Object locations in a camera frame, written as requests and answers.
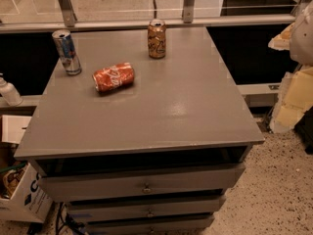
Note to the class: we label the silver blue energy drink can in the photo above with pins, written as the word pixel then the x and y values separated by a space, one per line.
pixel 66 50

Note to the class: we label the brown gold soda can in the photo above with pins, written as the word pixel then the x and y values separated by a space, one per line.
pixel 157 39

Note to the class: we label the middle grey drawer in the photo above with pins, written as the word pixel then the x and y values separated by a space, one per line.
pixel 147 208

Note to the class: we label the white cardboard box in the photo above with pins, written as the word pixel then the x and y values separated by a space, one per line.
pixel 28 203

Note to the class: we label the grey drawer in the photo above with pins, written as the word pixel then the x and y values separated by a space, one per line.
pixel 150 226
pixel 147 208
pixel 141 183

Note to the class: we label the top grey drawer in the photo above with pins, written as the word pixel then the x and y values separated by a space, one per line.
pixel 141 183

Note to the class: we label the grey drawer cabinet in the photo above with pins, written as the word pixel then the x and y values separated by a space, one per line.
pixel 184 110

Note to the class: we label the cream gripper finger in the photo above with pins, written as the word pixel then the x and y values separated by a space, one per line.
pixel 295 98
pixel 282 41

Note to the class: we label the bottom grey drawer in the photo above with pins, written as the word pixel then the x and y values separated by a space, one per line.
pixel 150 226

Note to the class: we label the red coke can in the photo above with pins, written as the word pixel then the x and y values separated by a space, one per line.
pixel 109 78

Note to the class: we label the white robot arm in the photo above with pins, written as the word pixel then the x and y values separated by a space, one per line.
pixel 301 43

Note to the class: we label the white plastic bottle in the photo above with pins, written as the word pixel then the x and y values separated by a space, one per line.
pixel 9 92

